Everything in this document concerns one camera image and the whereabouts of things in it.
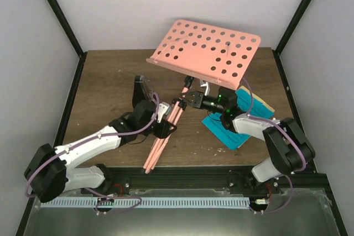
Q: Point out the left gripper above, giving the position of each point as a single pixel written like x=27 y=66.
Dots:
x=163 y=133

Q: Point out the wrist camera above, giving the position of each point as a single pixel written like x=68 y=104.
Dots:
x=163 y=110
x=204 y=84

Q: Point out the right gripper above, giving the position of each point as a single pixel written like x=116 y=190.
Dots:
x=198 y=101

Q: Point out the yellow sheet music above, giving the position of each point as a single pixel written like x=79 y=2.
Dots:
x=244 y=99

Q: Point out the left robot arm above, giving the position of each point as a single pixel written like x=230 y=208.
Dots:
x=55 y=170

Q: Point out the pink music stand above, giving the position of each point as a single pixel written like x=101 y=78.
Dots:
x=212 y=54

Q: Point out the black frame post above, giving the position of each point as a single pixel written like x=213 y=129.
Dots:
x=58 y=12
x=296 y=18

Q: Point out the blue sheet music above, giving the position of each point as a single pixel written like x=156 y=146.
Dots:
x=241 y=127

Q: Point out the black metronome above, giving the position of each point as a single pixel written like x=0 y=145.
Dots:
x=135 y=101

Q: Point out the left black frame post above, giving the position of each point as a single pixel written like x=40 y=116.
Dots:
x=58 y=12

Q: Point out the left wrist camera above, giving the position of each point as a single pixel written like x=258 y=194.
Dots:
x=163 y=110

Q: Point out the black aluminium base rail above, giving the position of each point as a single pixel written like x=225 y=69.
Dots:
x=123 y=180

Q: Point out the right black frame post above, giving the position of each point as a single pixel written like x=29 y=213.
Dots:
x=296 y=18

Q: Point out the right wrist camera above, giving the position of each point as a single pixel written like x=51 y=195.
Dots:
x=204 y=84

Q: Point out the light blue slotted cable duct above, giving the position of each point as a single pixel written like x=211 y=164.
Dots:
x=149 y=202

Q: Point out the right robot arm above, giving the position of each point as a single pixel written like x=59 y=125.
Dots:
x=288 y=148

